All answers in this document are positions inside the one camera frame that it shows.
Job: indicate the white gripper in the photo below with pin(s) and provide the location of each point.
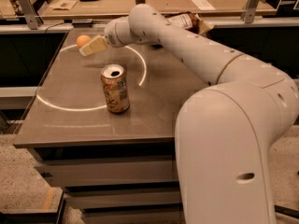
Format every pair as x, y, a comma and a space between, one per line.
109, 34

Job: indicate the orange fruit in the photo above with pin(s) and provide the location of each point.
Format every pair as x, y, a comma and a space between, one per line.
82, 40

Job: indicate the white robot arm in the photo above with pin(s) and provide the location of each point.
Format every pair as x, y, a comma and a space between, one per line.
224, 132

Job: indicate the orange drink can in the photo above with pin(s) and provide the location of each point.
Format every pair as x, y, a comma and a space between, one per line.
113, 77

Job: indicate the white paper card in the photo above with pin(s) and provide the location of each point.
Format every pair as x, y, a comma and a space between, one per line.
63, 5

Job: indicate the brown chip bag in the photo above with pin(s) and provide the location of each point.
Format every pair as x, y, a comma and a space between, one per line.
191, 22

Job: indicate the white paper sheet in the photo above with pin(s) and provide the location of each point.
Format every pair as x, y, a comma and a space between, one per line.
203, 5

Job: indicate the black chair base leg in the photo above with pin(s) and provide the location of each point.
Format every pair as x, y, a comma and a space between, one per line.
287, 211

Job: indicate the left metal bracket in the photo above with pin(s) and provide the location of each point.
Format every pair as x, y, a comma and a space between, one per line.
29, 14

